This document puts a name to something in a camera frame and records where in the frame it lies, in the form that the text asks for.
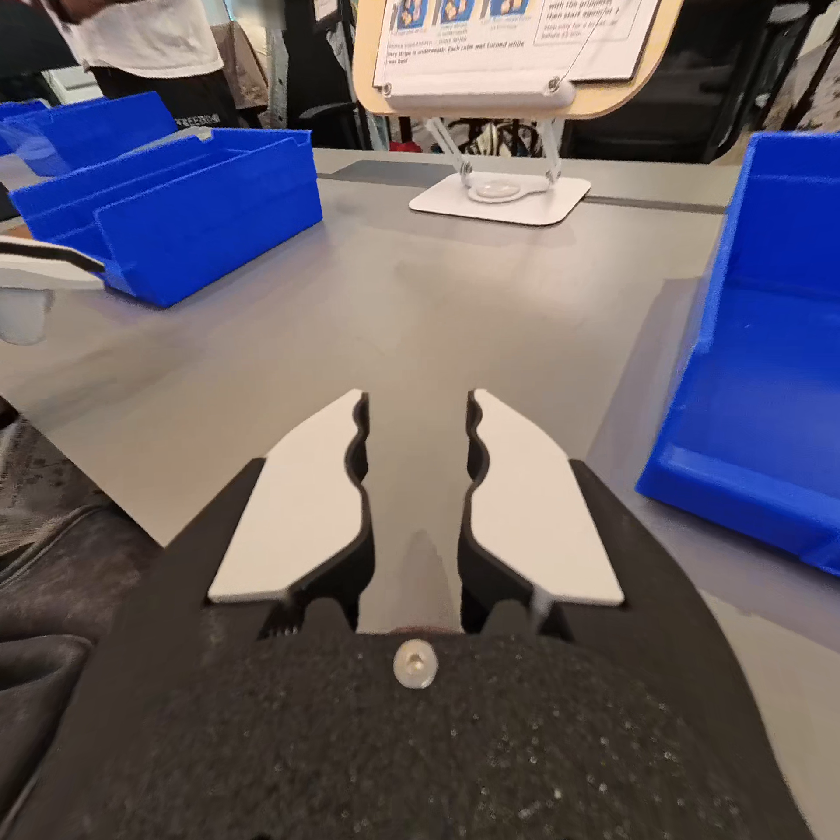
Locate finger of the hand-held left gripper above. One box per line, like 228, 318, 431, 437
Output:
0, 235, 107, 273
0, 264, 107, 347

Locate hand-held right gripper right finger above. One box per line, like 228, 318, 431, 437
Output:
458, 388, 626, 641

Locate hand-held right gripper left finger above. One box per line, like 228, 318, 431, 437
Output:
206, 389, 376, 641

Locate blue plastic bin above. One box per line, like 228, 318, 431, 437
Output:
635, 131, 840, 578
0, 92, 178, 178
10, 128, 324, 308

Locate grey desk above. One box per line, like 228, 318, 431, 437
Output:
0, 147, 840, 840

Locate silver metal plate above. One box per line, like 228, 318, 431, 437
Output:
128, 128, 214, 158

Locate grey hooded sweatshirt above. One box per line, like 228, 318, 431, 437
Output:
0, 505, 165, 815

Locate tan jacket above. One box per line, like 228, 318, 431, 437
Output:
213, 23, 270, 112

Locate white document stand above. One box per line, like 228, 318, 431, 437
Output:
353, 0, 683, 227

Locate printed instruction sheet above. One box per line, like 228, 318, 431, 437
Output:
373, 0, 664, 93

